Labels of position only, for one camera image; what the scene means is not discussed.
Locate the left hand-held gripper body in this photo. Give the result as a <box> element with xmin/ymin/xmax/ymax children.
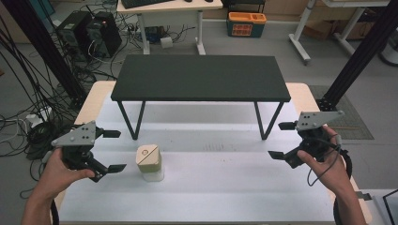
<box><xmin>51</xmin><ymin>120</ymin><xmax>109</xmax><ymax>184</ymax></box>

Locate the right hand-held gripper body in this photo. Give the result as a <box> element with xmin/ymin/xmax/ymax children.
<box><xmin>283</xmin><ymin>110</ymin><xmax>345</xmax><ymax>170</ymax></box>

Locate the beige square container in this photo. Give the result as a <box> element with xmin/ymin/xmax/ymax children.
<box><xmin>135</xmin><ymin>143</ymin><xmax>165</xmax><ymax>183</ymax></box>

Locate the person's left hand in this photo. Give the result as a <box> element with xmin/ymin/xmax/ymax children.
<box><xmin>34</xmin><ymin>147</ymin><xmax>97</xmax><ymax>202</ymax></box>

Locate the person's right hand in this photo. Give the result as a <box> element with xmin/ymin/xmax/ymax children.
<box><xmin>296</xmin><ymin>125</ymin><xmax>354</xmax><ymax>196</ymax></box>

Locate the white power strip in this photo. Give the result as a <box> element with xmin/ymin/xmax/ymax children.
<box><xmin>25</xmin><ymin>106</ymin><xmax>54</xmax><ymax>128</ymax></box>

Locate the grey floor mat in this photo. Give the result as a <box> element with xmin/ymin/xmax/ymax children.
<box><xmin>308</xmin><ymin>84</ymin><xmax>375</xmax><ymax>141</ymax></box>

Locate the white table mat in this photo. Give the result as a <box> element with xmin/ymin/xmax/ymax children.
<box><xmin>58</xmin><ymin>92</ymin><xmax>336</xmax><ymax>223</ymax></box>

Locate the black desk shelf riser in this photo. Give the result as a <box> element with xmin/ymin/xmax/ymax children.
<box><xmin>110</xmin><ymin>54</ymin><xmax>292</xmax><ymax>142</ymax></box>

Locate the black computer tower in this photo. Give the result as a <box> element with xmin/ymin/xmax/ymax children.
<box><xmin>55</xmin><ymin>10</ymin><xmax>92</xmax><ymax>63</ymax></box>
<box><xmin>85</xmin><ymin>10</ymin><xmax>123</xmax><ymax>59</ymax></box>

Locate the white power adapter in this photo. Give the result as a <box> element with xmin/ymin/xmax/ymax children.
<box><xmin>160</xmin><ymin>36</ymin><xmax>175</xmax><ymax>50</ymax></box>

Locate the orange and teal toolbox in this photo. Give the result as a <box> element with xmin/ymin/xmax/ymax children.
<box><xmin>226</xmin><ymin>11</ymin><xmax>268</xmax><ymax>39</ymax></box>

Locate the cardboard box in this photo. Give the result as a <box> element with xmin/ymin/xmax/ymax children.
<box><xmin>301</xmin><ymin>18</ymin><xmax>375</xmax><ymax>41</ymax></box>

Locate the black keyboard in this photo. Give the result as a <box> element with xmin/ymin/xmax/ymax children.
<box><xmin>120</xmin><ymin>0</ymin><xmax>175</xmax><ymax>10</ymax></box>

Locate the white desk with wooden top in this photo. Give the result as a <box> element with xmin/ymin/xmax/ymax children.
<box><xmin>115</xmin><ymin>0</ymin><xmax>224</xmax><ymax>56</ymax></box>

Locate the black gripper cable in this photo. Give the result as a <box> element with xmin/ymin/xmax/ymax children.
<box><xmin>306</xmin><ymin>133</ymin><xmax>354</xmax><ymax>225</ymax></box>

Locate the tangle of black cables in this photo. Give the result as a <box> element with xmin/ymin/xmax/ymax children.
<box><xmin>0</xmin><ymin>18</ymin><xmax>95</xmax><ymax>200</ymax></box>

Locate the black aluminium frame post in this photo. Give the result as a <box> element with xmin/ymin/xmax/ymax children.
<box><xmin>1</xmin><ymin>0</ymin><xmax>88</xmax><ymax>109</ymax></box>
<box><xmin>314</xmin><ymin>0</ymin><xmax>398</xmax><ymax>113</ymax></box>

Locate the dark screen with white frame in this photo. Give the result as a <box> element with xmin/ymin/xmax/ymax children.
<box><xmin>373</xmin><ymin>187</ymin><xmax>398</xmax><ymax>225</ymax></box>

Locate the white metal frame desk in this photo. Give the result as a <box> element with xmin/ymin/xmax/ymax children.
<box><xmin>287</xmin><ymin>0</ymin><xmax>391</xmax><ymax>66</ymax></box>

